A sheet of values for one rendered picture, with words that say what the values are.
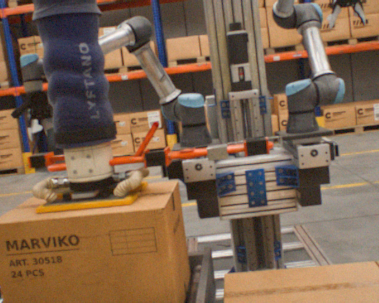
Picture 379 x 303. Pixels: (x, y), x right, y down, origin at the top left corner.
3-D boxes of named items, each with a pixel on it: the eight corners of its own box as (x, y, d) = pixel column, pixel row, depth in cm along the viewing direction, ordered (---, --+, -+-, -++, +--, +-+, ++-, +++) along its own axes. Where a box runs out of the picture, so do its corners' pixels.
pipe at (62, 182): (36, 202, 166) (33, 186, 165) (62, 185, 190) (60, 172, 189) (131, 193, 161) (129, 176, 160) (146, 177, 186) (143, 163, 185)
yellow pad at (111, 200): (35, 214, 164) (33, 199, 163) (47, 206, 174) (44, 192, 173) (131, 205, 160) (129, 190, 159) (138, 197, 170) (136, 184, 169)
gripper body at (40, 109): (47, 120, 196) (42, 90, 195) (27, 122, 198) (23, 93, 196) (54, 118, 204) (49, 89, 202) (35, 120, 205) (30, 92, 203)
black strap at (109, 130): (43, 146, 163) (42, 134, 163) (67, 137, 186) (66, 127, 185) (107, 139, 160) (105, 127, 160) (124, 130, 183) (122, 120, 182)
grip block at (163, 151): (144, 168, 167) (141, 152, 166) (149, 163, 177) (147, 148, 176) (168, 166, 166) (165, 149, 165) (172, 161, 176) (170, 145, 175)
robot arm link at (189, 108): (189, 125, 214) (185, 95, 212) (174, 124, 226) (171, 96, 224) (211, 120, 220) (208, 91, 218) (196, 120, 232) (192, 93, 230)
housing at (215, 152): (208, 161, 166) (206, 148, 165) (209, 158, 173) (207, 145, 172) (228, 159, 165) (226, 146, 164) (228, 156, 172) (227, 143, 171)
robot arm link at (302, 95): (283, 110, 226) (280, 82, 224) (311, 107, 228) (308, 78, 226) (292, 112, 215) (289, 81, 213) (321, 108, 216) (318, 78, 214)
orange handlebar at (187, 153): (18, 177, 175) (17, 168, 174) (50, 163, 204) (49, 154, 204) (275, 151, 163) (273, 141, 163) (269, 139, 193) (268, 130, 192)
